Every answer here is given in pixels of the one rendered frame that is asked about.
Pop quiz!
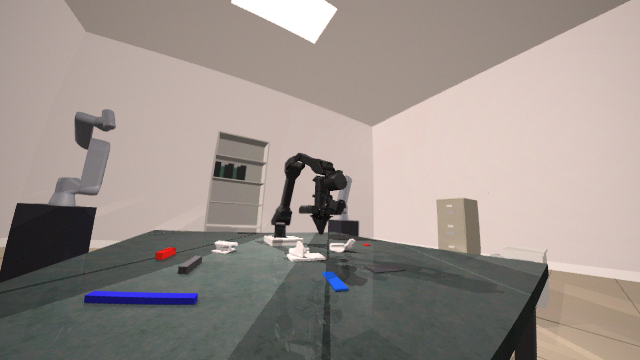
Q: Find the blue flat bar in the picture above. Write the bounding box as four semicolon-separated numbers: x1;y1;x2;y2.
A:
84;291;198;305

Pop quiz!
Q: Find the small red block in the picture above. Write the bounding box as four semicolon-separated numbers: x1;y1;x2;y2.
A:
155;247;176;260

